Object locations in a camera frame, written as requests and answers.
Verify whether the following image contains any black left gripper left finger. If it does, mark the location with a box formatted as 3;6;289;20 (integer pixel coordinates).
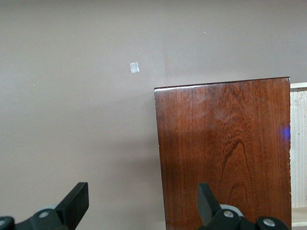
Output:
0;182;90;230

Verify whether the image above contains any dark brown wooden box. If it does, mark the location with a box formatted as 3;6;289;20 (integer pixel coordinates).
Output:
153;76;292;230

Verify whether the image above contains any small clear tape piece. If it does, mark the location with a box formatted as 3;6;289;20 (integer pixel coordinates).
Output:
129;61;140;74

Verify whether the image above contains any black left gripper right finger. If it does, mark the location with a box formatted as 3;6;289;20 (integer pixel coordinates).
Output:
197;182;292;230

